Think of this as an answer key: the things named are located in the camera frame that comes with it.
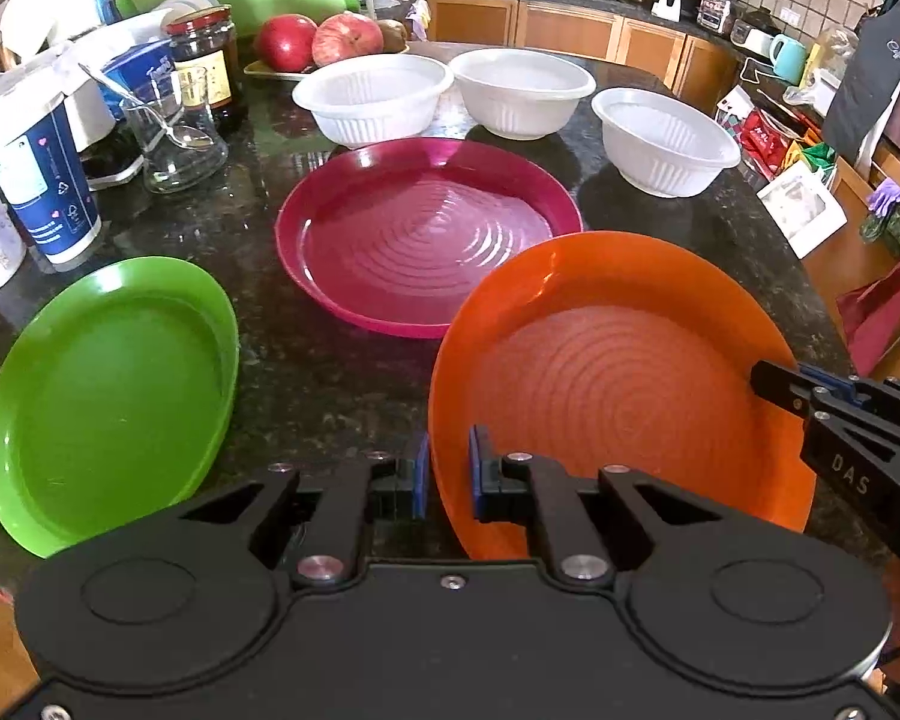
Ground white dish stack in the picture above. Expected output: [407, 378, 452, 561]
[157, 0, 222, 20]

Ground blue tissue pack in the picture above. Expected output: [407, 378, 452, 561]
[99, 40, 182, 121]

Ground white plastic bag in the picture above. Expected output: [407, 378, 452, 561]
[0, 0, 117, 65]

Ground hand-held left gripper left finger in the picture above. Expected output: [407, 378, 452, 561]
[176, 433, 430, 590]

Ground white plastic bowl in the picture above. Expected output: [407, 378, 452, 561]
[591, 87, 742, 199]
[450, 49, 597, 140]
[292, 54, 455, 149]

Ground beige fruit tray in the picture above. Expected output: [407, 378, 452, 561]
[243, 45, 411, 83]

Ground green plastic plate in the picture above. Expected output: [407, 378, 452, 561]
[0, 256, 239, 560]

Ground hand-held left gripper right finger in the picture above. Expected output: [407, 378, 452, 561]
[471, 426, 725, 590]

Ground checkered gift bag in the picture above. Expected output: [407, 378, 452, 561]
[715, 85, 757, 145]

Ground blue paper cup white lid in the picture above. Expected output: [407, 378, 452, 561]
[0, 79, 103, 273]

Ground orange plastic plate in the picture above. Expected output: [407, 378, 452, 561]
[427, 231, 818, 562]

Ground red snack packet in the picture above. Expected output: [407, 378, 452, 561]
[739, 109, 803, 175]

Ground metal spoon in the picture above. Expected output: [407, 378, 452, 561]
[79, 62, 215, 149]

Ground white window box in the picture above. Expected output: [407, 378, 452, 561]
[757, 160, 848, 260]

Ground black apron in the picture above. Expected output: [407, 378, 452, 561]
[823, 0, 900, 170]

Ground glass measuring cup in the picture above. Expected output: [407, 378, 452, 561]
[120, 66, 230, 194]

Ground dark red apple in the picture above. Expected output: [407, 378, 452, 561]
[256, 13, 320, 74]

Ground dark red cloth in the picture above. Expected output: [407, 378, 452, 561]
[836, 240, 900, 377]

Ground dark sauce jar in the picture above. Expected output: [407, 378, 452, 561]
[163, 5, 242, 130]

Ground pale red striped apple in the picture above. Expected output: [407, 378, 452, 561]
[312, 12, 386, 68]

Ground wooden lower cabinets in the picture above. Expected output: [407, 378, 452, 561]
[424, 0, 740, 110]

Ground teal mug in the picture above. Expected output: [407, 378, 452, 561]
[767, 34, 809, 86]

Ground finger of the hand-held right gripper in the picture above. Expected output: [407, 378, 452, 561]
[799, 365, 900, 428]
[750, 360, 833, 418]

